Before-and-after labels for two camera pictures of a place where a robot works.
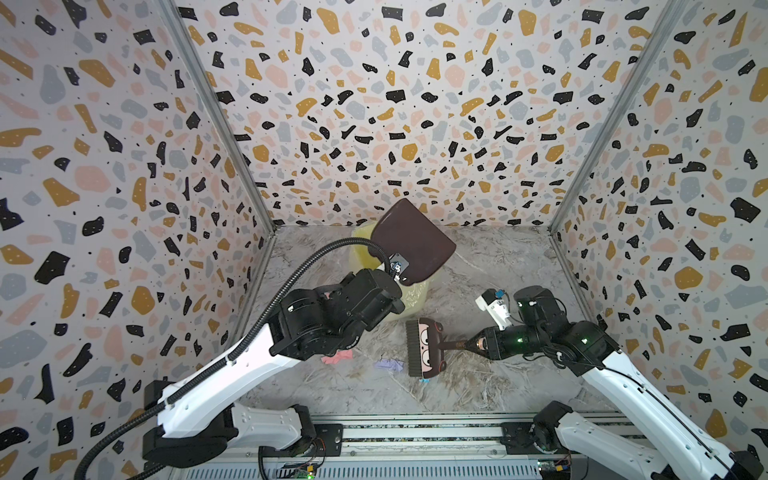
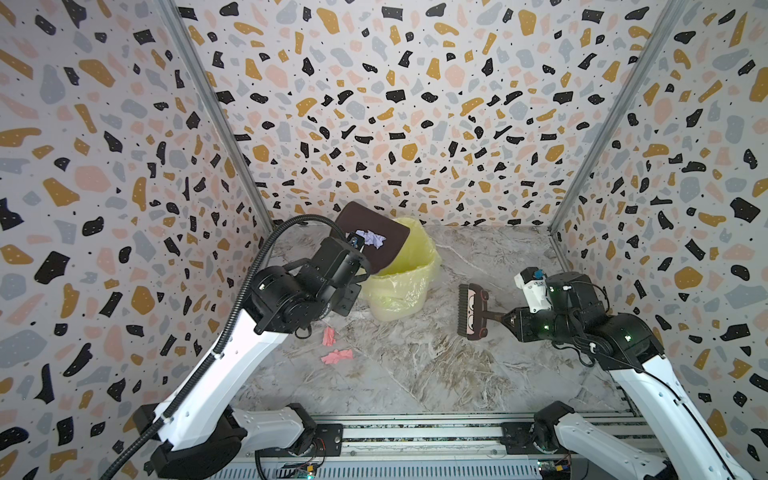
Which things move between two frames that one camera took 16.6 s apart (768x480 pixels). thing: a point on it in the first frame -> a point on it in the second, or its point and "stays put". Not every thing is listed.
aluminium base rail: x=416 y=446 stays put
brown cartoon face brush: x=423 y=347 -> x=472 y=312
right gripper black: x=486 y=344 -> x=526 y=323
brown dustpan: x=403 y=228 -> x=356 y=216
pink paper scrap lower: x=338 y=356 stays put
